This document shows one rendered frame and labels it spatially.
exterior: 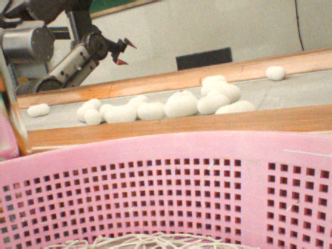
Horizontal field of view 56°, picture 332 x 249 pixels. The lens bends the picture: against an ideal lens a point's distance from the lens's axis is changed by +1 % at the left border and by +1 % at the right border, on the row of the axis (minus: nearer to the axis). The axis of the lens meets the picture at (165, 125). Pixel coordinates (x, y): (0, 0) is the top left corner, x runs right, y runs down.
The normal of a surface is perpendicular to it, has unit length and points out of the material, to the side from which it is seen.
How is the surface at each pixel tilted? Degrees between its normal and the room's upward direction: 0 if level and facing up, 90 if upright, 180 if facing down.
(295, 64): 45
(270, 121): 0
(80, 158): 75
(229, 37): 90
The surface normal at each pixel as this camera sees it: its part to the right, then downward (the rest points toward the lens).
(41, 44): 0.95, 0.02
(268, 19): -0.41, 0.30
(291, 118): -0.18, -0.96
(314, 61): -0.40, -0.48
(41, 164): 0.10, -0.05
